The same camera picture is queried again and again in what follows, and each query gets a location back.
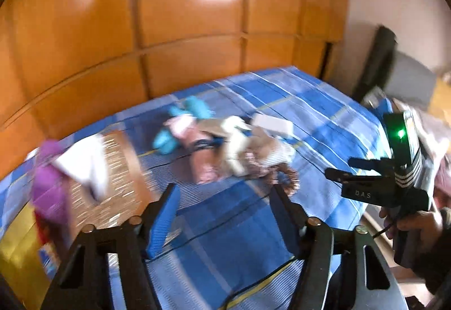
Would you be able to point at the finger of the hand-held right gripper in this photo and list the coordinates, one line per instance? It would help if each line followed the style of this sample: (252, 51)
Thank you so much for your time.
(370, 163)
(338, 176)

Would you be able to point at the person's right forearm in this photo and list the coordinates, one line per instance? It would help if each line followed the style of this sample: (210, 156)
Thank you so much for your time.
(440, 260)

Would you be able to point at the purple cloth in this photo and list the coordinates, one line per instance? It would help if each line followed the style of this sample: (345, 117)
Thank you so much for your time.
(49, 186)

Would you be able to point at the blue plaid bed sheet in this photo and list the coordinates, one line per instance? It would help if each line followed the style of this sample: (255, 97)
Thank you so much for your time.
(229, 243)

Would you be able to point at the pink sock with blue band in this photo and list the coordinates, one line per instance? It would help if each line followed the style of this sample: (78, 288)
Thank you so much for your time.
(209, 169)

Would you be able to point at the red fabric piece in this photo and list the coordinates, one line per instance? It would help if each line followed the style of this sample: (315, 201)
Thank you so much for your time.
(41, 229)

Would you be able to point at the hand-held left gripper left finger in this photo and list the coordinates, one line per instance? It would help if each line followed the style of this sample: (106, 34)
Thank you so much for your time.
(164, 222)

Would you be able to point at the white foam block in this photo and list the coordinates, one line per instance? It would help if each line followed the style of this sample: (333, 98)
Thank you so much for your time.
(274, 125)

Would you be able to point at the brown floral scrunchie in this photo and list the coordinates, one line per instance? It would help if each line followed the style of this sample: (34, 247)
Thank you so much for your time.
(285, 179)

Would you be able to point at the cream plush toy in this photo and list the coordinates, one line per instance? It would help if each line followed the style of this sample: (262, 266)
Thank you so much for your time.
(236, 144)

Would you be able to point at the pink white soft cloth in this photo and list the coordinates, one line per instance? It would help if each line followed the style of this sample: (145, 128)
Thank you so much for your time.
(181, 126)

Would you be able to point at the shiny gold box tray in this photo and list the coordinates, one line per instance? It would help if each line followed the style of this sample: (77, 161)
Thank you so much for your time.
(17, 253)

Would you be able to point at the teal plush toy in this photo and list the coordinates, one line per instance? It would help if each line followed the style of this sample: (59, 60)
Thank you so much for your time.
(165, 142)

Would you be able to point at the teal and pink sock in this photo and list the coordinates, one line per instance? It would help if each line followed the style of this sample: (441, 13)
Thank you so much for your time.
(197, 107)

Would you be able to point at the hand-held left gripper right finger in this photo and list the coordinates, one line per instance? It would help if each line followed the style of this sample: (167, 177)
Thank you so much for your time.
(285, 225)

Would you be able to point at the grey chair back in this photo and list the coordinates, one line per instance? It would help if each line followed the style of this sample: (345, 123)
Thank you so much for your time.
(412, 80)

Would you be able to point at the person's right hand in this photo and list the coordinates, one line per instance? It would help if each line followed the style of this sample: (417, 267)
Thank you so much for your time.
(415, 223)

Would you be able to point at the tan cloth piece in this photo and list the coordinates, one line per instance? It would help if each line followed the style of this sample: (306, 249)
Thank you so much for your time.
(211, 126)

